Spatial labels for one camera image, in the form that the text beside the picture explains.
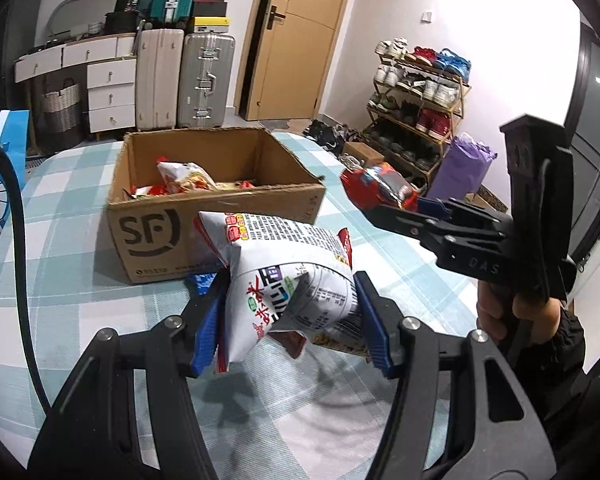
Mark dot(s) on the white noodle snack bag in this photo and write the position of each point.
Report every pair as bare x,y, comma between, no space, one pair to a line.
185,175
290,285

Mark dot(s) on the printed cardboard box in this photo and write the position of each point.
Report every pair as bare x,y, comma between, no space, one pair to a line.
490,200

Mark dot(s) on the black bin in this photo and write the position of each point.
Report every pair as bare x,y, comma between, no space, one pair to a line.
121,22

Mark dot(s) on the yellow black shoe box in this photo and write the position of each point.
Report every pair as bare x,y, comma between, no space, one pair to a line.
209,25

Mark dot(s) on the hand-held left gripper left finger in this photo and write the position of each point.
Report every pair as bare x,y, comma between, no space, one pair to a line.
205,332

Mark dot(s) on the plain black shoe box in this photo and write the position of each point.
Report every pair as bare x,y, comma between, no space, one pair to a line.
209,9

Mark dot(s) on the silver suitcase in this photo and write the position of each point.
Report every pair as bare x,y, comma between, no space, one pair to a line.
205,80

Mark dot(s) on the wooden shoe rack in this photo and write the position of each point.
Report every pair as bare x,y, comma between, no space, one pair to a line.
464,105

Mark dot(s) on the white drawer desk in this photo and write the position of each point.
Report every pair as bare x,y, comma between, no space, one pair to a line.
110,95

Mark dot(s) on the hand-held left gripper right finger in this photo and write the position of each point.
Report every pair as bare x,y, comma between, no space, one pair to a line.
375,330

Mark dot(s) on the brown cardboard box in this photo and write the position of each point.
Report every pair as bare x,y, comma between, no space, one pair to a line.
280,205

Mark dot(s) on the wooden door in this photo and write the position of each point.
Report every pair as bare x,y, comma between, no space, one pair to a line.
305,40

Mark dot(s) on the dark glass door wardrobe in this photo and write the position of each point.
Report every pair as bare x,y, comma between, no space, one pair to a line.
597,135

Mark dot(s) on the purple bag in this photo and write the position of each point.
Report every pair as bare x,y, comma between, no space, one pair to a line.
460,170

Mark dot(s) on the pile of dark sneakers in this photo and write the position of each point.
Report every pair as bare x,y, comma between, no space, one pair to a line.
330,135

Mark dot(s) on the shoe rack with shoes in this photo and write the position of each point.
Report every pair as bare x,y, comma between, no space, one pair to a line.
430,90

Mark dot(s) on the small cardboard box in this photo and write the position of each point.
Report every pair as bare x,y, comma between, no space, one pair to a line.
362,152

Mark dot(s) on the blue snack packet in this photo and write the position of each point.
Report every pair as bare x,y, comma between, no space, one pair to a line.
201,287

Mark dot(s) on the grey wicker basket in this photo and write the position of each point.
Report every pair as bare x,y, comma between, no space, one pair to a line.
62,115

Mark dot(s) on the red cone snack bag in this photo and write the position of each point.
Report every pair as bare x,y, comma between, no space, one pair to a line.
375,185

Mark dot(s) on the person's right hand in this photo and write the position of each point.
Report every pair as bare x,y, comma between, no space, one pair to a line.
490,310

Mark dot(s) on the person's right forearm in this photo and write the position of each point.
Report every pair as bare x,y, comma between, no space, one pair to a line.
565,365

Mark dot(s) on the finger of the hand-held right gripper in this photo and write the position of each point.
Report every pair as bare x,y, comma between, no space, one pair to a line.
432,205
395,220

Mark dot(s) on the beige suitcase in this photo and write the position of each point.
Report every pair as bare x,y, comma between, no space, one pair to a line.
157,80

